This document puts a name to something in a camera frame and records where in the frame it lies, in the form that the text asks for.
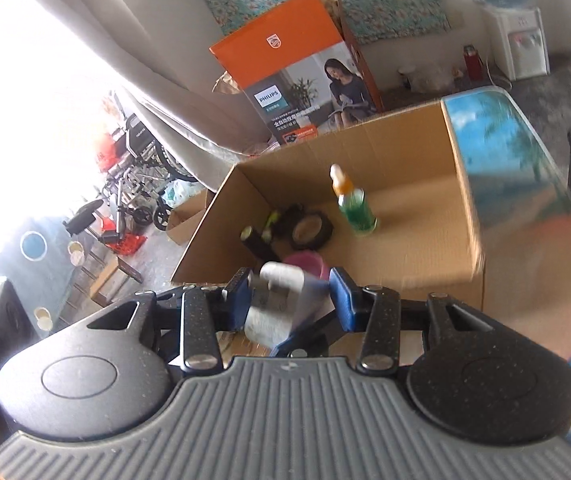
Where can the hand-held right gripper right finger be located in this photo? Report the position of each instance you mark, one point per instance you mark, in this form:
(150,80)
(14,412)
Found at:
(345,305)

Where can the orange printed carton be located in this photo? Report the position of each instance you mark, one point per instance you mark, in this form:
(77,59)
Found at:
(285,30)

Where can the beige curtain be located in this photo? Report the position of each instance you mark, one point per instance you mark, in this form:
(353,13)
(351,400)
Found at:
(115,35)

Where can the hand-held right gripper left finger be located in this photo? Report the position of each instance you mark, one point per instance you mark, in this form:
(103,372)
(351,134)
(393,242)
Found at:
(238,305)

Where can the large cardboard box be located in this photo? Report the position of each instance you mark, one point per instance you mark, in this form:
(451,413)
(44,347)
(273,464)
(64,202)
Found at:
(415,210)

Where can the teal floral cloth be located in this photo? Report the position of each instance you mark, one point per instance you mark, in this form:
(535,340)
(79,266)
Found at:
(390,0)

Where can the wheelchair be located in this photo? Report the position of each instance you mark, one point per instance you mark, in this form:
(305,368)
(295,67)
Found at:
(140,160)

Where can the black bottle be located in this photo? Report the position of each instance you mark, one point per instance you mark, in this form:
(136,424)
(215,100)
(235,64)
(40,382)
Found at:
(255,245)

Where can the pale plastic bag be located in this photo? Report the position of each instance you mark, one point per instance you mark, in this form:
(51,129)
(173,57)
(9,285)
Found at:
(181,194)

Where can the yellow green small bottle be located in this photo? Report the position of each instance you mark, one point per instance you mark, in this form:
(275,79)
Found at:
(270,222)

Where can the green bottle with orange cap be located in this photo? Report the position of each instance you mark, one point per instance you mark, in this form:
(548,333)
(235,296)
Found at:
(358,210)

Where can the black tape roll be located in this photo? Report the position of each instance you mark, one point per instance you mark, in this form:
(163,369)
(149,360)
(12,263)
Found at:
(311,232)

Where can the red bottle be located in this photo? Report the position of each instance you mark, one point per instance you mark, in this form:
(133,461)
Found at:
(472,62)

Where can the black stool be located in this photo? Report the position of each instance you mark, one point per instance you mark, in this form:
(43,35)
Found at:
(83,217)

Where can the small cardboard box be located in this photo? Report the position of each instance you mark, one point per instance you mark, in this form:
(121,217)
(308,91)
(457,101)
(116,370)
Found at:
(190,220)

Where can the pink plastic cup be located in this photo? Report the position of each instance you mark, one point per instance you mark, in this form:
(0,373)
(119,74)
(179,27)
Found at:
(305,262)

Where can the red crate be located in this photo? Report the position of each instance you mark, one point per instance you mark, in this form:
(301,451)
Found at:
(126,246)

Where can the white water dispenser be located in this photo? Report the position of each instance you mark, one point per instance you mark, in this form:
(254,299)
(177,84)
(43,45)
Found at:
(515,45)

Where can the black round object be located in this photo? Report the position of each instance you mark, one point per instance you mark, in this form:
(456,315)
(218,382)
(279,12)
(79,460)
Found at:
(289,215)

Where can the white plastic bag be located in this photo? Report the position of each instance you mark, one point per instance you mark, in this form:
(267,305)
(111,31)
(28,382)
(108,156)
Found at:
(428,79)

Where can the brown paper bag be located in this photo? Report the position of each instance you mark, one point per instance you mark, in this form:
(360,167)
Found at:
(226,84)

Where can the white plastic bottle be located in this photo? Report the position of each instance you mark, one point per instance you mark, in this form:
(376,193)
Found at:
(280,305)

